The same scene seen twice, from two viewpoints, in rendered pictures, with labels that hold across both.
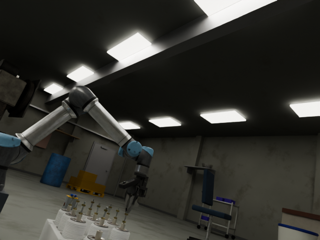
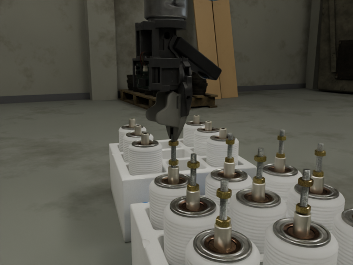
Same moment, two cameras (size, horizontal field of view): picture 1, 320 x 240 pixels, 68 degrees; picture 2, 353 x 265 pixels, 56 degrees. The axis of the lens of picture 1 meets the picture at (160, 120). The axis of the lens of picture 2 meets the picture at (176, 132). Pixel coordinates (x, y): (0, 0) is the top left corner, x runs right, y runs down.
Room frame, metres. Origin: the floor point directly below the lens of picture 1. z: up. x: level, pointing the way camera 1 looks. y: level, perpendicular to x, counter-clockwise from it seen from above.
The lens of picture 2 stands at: (1.94, 0.16, 0.49)
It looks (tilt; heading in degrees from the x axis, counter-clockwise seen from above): 13 degrees down; 192
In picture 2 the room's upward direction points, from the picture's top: straight up
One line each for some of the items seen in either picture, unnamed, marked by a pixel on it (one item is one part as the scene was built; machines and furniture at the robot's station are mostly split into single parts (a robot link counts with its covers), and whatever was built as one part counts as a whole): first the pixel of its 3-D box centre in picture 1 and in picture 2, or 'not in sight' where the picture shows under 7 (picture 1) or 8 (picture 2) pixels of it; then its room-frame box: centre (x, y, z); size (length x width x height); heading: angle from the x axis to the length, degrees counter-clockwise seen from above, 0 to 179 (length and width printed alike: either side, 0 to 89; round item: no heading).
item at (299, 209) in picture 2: not in sight; (303, 207); (1.50, 0.25, 0.29); 0.02 x 0.02 x 0.01; 89
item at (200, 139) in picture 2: not in sight; (207, 156); (0.86, 0.04, 0.16); 0.10 x 0.10 x 0.18
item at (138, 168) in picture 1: (141, 170); (166, 9); (1.36, 0.02, 0.57); 0.08 x 0.08 x 0.05
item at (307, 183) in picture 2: not in sight; (305, 181); (1.50, 0.25, 0.33); 0.02 x 0.02 x 0.01; 89
